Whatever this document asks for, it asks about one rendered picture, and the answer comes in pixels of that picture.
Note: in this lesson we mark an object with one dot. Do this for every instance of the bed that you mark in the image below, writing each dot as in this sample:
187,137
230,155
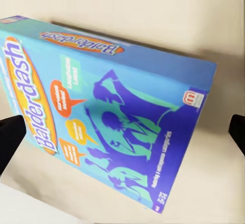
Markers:
210,185

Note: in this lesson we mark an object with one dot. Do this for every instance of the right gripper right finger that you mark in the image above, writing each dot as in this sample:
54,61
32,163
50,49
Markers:
237,131

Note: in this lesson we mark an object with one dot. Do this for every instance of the board game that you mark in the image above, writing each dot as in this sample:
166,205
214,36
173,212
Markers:
122,113

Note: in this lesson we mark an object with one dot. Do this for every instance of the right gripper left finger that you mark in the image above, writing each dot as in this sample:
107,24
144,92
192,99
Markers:
12,132

